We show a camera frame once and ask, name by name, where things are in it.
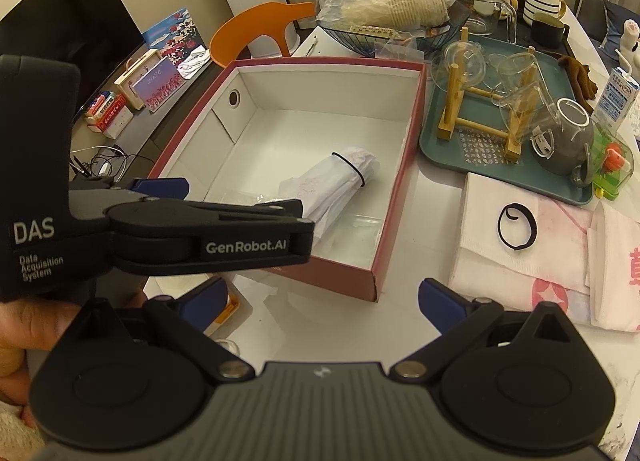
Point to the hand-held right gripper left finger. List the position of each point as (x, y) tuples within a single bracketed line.
[(205, 303)]

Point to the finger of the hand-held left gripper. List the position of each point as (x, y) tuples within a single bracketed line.
[(160, 187), (225, 213)]

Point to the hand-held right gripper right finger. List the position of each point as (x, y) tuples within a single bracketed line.
[(442, 303)]

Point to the white pink-print shopping bag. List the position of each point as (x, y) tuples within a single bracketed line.
[(340, 181)]

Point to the red cardboard box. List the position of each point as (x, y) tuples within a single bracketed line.
[(280, 106)]

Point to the folded white pink bag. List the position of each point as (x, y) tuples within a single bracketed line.
[(480, 251)]

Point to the folded white bag red print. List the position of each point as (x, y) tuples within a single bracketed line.
[(615, 281)]

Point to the clear plastic bag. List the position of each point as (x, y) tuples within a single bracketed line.
[(400, 48)]

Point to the bag of paper cups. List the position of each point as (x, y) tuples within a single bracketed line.
[(390, 6)]

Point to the person's left hand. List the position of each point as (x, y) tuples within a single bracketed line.
[(35, 326)]

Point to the small orange white box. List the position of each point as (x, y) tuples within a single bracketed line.
[(227, 313)]

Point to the red white small box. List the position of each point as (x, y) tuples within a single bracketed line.
[(107, 113)]

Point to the wooden desk calendar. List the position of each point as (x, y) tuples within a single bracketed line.
[(160, 86)]

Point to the teal tray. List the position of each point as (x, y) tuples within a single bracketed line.
[(530, 181)]

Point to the black television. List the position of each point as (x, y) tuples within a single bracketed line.
[(60, 16)]

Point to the flower picture card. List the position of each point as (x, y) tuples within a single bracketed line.
[(175, 31)]

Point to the orange chair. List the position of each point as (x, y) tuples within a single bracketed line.
[(240, 36)]

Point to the white plastic bin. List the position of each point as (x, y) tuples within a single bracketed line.
[(270, 43)]

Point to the wooden cup rack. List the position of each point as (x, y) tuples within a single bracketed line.
[(475, 122)]

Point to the white pen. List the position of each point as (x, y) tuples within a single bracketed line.
[(315, 46)]

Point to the grey mug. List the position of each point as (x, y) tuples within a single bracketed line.
[(575, 146)]

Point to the clear glass cup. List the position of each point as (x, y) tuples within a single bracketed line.
[(510, 68), (530, 106), (457, 63)]

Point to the green orange toy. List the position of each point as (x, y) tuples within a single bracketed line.
[(612, 161)]

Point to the brown plush toy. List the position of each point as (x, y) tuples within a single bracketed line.
[(580, 76)]

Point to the glass pitcher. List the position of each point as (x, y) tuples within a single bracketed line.
[(482, 23)]

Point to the dark green mug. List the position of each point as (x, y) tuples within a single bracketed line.
[(545, 31)]

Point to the white striped mug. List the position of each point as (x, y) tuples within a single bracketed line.
[(542, 3)]

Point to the white cat plush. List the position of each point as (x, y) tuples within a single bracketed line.
[(631, 38)]

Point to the dark blue pillow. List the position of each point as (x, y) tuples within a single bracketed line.
[(612, 16)]

